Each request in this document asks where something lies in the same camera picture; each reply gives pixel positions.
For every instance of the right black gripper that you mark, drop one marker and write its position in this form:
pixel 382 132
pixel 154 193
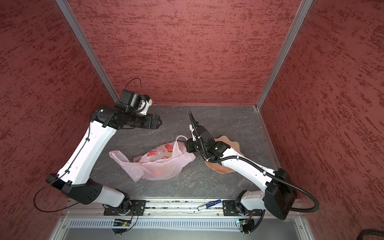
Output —
pixel 190 143

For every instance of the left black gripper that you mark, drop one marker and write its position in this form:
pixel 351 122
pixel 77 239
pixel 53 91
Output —
pixel 147 124

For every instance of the pink translucent plastic bag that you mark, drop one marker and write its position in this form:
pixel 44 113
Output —
pixel 162 163

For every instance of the pink faceted plastic bowl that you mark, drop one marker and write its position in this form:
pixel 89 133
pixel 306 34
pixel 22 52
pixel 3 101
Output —
pixel 218 167

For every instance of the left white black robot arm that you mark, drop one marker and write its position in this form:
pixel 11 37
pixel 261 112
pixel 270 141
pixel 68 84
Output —
pixel 73 179

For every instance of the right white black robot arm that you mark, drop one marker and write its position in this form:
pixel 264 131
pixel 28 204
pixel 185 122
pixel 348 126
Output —
pixel 274 194

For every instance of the blue white marker pen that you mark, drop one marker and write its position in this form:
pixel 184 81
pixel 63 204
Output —
pixel 208 205

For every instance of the left small circuit board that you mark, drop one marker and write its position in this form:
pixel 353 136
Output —
pixel 121 223

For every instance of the small circuit board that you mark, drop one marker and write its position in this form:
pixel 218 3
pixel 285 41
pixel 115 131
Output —
pixel 245 226
pixel 121 223

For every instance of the right small circuit board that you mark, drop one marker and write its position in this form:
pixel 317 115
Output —
pixel 245 226

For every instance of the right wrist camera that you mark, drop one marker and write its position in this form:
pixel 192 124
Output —
pixel 192 132

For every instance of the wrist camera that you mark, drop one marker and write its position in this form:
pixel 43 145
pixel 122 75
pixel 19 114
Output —
pixel 133 102
pixel 192 132

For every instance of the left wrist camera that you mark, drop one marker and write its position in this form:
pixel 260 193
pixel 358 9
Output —
pixel 133 102

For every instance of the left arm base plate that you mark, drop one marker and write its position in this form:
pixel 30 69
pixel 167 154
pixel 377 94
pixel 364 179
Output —
pixel 126 208

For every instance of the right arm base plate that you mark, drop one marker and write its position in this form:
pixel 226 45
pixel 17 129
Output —
pixel 233 209

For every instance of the aluminium front rail frame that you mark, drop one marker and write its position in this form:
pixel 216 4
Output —
pixel 175 219

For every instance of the left aluminium corner post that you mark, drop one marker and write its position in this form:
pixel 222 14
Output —
pixel 81 36

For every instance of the aluminium corner post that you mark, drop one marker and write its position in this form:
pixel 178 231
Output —
pixel 81 36
pixel 290 37

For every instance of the right aluminium corner post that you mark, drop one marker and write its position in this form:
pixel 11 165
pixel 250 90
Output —
pixel 290 37

